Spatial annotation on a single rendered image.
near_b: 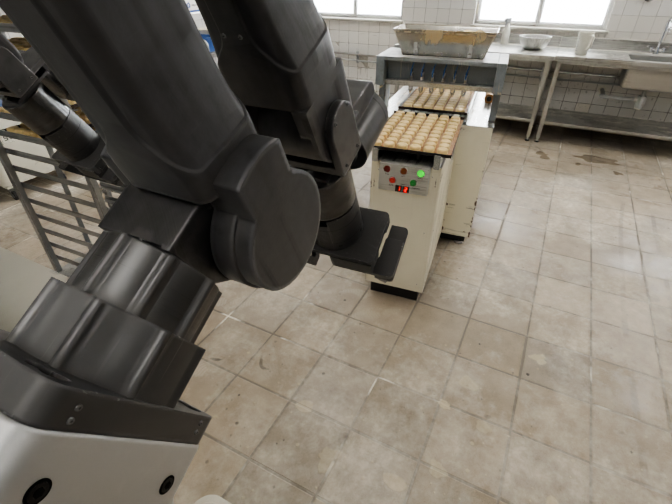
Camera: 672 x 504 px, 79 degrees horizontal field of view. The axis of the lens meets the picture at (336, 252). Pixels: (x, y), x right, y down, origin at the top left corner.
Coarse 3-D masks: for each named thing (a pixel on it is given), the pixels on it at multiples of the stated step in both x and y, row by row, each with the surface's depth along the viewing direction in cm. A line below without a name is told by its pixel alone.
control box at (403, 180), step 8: (384, 160) 194; (392, 168) 192; (400, 168) 191; (408, 168) 189; (416, 168) 188; (424, 168) 187; (384, 176) 196; (392, 176) 194; (400, 176) 193; (408, 176) 192; (416, 176) 190; (424, 176) 189; (384, 184) 198; (392, 184) 197; (400, 184) 195; (408, 184) 194; (416, 184) 192; (424, 184) 191; (408, 192) 196; (416, 192) 194; (424, 192) 193
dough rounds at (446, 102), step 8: (424, 88) 280; (416, 96) 260; (424, 96) 260; (432, 96) 260; (440, 96) 268; (448, 96) 261; (456, 96) 260; (464, 96) 260; (472, 96) 268; (408, 104) 245; (416, 104) 245; (424, 104) 252; (432, 104) 246; (440, 104) 245; (448, 104) 245; (456, 104) 252; (464, 104) 245
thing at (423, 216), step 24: (432, 168) 189; (384, 192) 204; (432, 192) 195; (408, 216) 206; (432, 216) 202; (384, 240) 219; (408, 240) 214; (432, 240) 220; (408, 264) 222; (384, 288) 241; (408, 288) 232
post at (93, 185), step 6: (66, 102) 158; (90, 180) 175; (96, 180) 177; (90, 186) 177; (96, 186) 178; (96, 192) 178; (96, 198) 179; (102, 198) 182; (96, 204) 182; (102, 204) 183; (102, 210) 183; (102, 216) 185
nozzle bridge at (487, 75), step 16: (384, 64) 237; (400, 64) 242; (416, 64) 239; (432, 64) 236; (448, 64) 233; (464, 64) 222; (480, 64) 220; (496, 64) 217; (384, 80) 244; (400, 80) 242; (416, 80) 242; (448, 80) 237; (480, 80) 231; (496, 80) 221; (384, 96) 257; (496, 96) 235; (496, 112) 239
